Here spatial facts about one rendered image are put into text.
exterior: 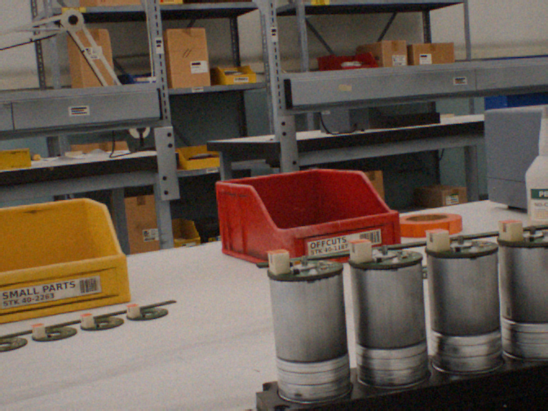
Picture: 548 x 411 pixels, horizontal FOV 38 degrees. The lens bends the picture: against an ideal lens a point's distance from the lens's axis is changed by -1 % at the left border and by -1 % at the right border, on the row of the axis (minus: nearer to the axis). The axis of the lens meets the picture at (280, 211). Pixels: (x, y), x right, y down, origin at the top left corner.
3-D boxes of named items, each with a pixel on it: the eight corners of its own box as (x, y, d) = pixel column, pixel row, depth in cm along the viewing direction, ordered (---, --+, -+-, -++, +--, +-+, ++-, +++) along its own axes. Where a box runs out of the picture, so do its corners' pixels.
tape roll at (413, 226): (378, 236, 68) (377, 222, 68) (415, 224, 73) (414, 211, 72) (441, 239, 64) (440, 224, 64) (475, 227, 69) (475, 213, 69)
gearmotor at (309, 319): (364, 420, 26) (352, 266, 25) (291, 434, 25) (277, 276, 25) (340, 396, 28) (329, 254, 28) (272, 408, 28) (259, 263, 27)
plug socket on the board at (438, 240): (457, 249, 27) (456, 230, 27) (434, 253, 27) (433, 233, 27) (447, 246, 28) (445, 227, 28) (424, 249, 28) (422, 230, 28)
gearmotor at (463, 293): (517, 391, 27) (510, 244, 27) (452, 404, 27) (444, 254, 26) (482, 370, 30) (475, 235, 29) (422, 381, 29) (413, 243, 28)
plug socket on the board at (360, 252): (380, 260, 26) (378, 240, 26) (355, 264, 26) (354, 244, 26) (371, 257, 27) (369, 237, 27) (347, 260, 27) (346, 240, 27)
